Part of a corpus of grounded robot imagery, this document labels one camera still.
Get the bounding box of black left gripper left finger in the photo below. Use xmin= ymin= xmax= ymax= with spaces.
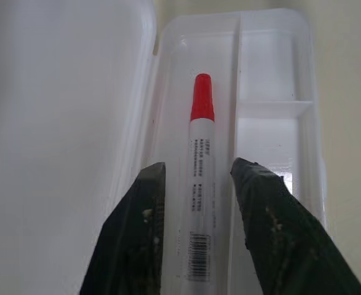
xmin=79 ymin=162 xmax=167 ymax=295

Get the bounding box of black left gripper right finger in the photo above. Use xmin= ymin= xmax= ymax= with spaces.
xmin=229 ymin=157 xmax=361 ymax=295

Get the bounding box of red capped white marker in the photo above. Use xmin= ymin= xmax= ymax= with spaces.
xmin=178 ymin=73 xmax=217 ymax=275

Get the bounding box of translucent white plastic pencil case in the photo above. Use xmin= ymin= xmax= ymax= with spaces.
xmin=0 ymin=0 xmax=328 ymax=295

